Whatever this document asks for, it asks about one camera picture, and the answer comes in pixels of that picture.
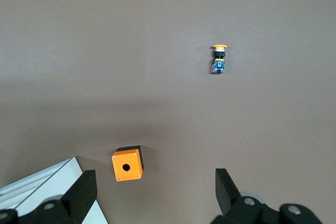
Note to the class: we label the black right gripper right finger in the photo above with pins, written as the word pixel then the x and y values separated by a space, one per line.
pixel 249 211

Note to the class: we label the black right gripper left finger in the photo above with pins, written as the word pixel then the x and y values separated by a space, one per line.
pixel 52 208

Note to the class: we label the yellow mushroom push button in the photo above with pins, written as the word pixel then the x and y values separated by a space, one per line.
pixel 218 65

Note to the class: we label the white drawer cabinet shell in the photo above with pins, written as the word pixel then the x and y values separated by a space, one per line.
pixel 68 175

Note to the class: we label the brown table mat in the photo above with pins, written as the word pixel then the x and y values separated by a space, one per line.
pixel 105 51

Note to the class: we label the orange button enclosure box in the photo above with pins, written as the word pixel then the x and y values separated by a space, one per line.
pixel 120 163

